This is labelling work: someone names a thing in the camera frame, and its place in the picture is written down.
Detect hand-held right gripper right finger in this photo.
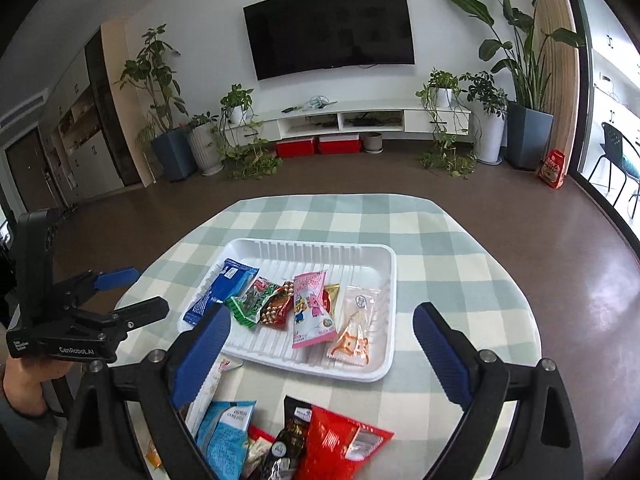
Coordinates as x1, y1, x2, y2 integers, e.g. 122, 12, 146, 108
412, 301, 585, 480

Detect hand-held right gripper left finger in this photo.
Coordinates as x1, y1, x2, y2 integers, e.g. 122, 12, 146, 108
59, 301, 233, 480

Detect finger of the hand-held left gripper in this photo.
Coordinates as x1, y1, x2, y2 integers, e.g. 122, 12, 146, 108
75, 296, 170, 335
50, 267, 141, 307

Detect white snack packet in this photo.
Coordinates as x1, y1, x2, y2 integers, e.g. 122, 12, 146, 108
184, 354, 242, 433

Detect dark blue cake packet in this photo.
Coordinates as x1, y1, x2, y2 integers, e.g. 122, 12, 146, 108
183, 258, 261, 330

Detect green red candy packet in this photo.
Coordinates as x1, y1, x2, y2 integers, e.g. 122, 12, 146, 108
225, 277, 282, 329

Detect light blue snack packet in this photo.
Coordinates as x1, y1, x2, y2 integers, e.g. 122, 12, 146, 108
195, 400, 257, 480

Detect red heart-print snack packet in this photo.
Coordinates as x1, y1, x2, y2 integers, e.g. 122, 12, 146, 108
257, 281, 296, 332

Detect clear orange-print snack packet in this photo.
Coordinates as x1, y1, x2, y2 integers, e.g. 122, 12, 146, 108
326, 285, 377, 367

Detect small red white packet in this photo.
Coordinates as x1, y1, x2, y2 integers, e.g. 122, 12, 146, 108
244, 425, 276, 480

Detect orange small snack packet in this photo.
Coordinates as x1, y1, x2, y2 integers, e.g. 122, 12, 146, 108
144, 437, 165, 470

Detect pink cartoon snack packet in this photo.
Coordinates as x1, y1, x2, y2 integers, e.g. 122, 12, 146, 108
291, 269, 335, 350

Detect black snack packet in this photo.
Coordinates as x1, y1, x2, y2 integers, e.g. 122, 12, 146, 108
260, 394, 315, 480

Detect white plastic tray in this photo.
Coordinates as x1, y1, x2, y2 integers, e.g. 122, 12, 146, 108
177, 237, 398, 385

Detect yellow brown-label snack packet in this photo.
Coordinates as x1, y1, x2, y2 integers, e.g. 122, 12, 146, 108
320, 283, 342, 313

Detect large red snack packet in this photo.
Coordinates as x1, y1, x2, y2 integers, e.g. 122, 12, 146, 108
294, 406, 396, 480

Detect brown entrance door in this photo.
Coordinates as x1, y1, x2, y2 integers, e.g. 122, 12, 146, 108
5, 127, 51, 213

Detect tall plant in blue pot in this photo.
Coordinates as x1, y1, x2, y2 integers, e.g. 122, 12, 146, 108
114, 24, 198, 183

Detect plant in ribbed white pot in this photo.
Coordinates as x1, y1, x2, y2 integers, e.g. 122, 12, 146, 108
186, 112, 226, 177

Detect trailing pothos in white pot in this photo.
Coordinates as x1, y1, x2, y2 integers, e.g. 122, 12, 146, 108
416, 69, 478, 178
217, 84, 283, 181

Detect red paper bag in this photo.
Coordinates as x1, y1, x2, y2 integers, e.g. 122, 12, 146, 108
537, 149, 568, 190

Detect red storage box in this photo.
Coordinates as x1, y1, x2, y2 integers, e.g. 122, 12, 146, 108
275, 137, 317, 158
318, 134, 362, 155

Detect bushy plant in tall white pot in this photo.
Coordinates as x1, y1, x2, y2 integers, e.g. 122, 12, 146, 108
460, 71, 508, 165

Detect large-leaf plant in grey-blue pot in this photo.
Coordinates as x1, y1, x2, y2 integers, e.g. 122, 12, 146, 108
441, 0, 586, 171

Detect white television cabinet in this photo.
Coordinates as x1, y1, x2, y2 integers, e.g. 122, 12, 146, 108
224, 101, 472, 143

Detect black chair with teal cushion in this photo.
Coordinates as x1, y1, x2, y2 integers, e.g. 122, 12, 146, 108
587, 121, 640, 206

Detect white wall cabinet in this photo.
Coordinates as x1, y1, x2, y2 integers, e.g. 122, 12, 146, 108
37, 52, 126, 206

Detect dark wooden wall panel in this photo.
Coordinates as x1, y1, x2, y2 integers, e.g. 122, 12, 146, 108
85, 30, 143, 188

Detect black sliding door frame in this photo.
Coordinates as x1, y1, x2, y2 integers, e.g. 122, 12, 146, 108
560, 0, 640, 256

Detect black wall television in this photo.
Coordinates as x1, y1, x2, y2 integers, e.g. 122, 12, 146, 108
243, 0, 416, 81

